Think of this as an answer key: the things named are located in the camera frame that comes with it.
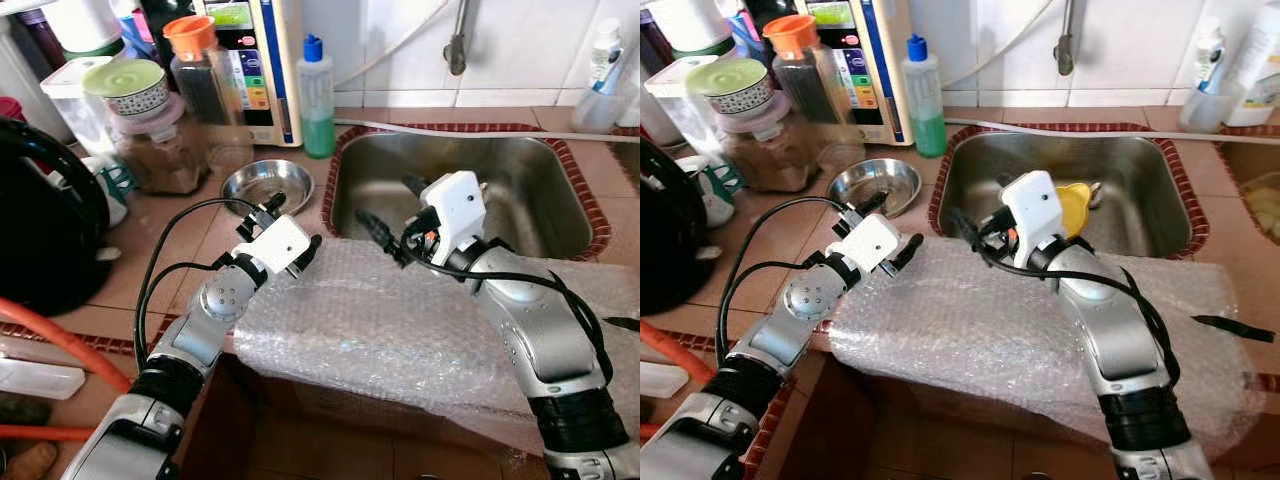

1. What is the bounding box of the white rectangular plastic bar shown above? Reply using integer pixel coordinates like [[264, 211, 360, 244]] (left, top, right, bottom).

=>
[[0, 355, 88, 401], [640, 360, 691, 399]]

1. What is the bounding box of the steel sink basin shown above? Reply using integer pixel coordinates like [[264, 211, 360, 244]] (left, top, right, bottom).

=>
[[325, 125, 611, 261], [605, 135, 640, 191], [930, 125, 1209, 259], [1215, 135, 1280, 246]]

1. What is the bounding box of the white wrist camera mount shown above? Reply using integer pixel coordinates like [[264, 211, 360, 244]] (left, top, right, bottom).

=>
[[232, 213, 313, 276], [828, 213, 901, 273], [1003, 170, 1066, 266], [420, 170, 488, 266]]

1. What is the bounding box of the clear plastic cup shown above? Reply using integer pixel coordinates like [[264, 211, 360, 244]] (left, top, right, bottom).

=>
[[1178, 62, 1229, 134], [575, 60, 626, 134]]

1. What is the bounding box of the steel water spout pipe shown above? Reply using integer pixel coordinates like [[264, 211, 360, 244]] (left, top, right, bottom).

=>
[[445, 0, 471, 76], [1052, 0, 1081, 76]]

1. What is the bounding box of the cream water ioniser appliance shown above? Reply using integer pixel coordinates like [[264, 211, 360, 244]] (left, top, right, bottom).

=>
[[195, 0, 304, 148], [795, 0, 913, 148]]

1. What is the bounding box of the orange gas hose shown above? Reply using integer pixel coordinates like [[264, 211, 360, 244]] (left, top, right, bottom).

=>
[[0, 295, 136, 441], [640, 318, 719, 441]]

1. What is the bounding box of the clear container with green vegetables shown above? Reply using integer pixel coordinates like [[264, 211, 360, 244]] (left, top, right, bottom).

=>
[[1245, 185, 1280, 241]]

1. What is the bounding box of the green dish soap bottle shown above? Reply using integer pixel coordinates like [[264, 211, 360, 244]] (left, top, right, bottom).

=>
[[297, 33, 337, 159], [902, 33, 948, 159]]

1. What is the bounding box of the white mug with teal print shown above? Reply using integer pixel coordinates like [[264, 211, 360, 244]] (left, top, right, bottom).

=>
[[60, 155, 136, 229], [675, 155, 746, 229]]

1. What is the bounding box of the white flexible water hose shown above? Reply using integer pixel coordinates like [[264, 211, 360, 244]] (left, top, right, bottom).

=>
[[335, 0, 451, 89], [945, 0, 1061, 89]]

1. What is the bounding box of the yellow plastic cup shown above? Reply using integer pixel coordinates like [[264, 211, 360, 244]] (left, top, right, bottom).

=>
[[1055, 180, 1094, 241]]

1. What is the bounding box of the patterned container with green lid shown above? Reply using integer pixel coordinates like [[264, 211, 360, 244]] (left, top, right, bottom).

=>
[[685, 57, 773, 119], [82, 58, 171, 119]]

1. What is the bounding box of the glass jar with orange lid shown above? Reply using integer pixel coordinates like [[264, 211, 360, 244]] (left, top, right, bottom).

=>
[[163, 15, 256, 176], [762, 13, 866, 173]]

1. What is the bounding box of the shallow steel bowl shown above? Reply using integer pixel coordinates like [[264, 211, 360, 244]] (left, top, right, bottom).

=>
[[220, 158, 316, 218], [827, 158, 923, 218]]

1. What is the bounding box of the jar with brown contents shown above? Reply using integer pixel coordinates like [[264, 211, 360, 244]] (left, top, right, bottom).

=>
[[108, 95, 213, 196], [715, 95, 816, 194]]

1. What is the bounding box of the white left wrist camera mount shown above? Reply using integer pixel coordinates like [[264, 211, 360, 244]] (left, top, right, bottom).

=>
[[232, 213, 313, 276], [828, 213, 901, 273]]

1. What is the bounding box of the black electric kettle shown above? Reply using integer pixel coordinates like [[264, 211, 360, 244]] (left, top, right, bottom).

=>
[[640, 135, 713, 316], [0, 118, 113, 316]]

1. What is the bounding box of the clear container with white lid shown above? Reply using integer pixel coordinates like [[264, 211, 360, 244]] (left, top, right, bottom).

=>
[[643, 55, 716, 151], [40, 55, 116, 156]]

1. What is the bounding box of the clear bubble wrap sheet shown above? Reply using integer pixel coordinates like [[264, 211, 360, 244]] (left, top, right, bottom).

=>
[[232, 238, 640, 441], [828, 238, 1266, 461]]

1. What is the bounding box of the white canister with green band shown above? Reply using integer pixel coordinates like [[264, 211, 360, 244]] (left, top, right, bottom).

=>
[[645, 0, 736, 59], [40, 0, 126, 59]]

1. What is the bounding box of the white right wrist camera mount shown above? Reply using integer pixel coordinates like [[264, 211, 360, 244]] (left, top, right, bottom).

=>
[[420, 170, 488, 266], [1003, 170, 1066, 266]]

